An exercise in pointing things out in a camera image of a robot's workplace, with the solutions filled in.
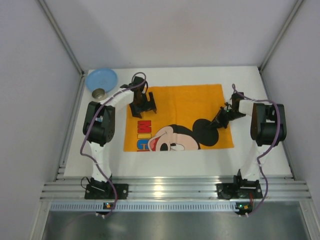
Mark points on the left vertical aluminium frame post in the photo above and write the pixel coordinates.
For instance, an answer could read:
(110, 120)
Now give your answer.
(59, 33)

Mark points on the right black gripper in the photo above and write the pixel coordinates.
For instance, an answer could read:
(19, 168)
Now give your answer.
(223, 117)

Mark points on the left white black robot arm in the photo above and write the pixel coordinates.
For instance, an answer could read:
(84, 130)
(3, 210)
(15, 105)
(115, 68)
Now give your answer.
(99, 125)

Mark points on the blue plastic plate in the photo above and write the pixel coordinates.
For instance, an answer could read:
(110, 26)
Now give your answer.
(102, 78)

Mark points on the orange Mickey Mouse placemat cloth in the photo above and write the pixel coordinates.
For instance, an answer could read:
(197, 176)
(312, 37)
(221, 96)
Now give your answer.
(182, 121)

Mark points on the vertical aluminium frame post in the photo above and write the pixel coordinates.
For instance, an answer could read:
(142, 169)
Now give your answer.
(59, 33)
(281, 34)

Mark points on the right vertical aluminium frame post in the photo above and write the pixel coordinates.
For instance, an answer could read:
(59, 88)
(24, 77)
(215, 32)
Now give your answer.
(281, 34)

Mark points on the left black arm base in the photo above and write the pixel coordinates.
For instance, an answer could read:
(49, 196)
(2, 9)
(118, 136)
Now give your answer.
(100, 190)

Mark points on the slotted white cable duct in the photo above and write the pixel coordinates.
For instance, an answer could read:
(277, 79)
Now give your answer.
(151, 206)

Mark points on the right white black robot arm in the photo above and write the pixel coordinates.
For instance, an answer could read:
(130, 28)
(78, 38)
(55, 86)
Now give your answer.
(267, 128)

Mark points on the cream metal cup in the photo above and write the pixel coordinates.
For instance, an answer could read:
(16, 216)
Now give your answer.
(99, 94)

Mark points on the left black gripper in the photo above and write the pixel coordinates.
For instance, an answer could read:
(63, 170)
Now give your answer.
(142, 105)

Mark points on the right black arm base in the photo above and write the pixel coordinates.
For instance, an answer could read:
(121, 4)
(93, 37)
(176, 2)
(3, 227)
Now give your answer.
(240, 188)

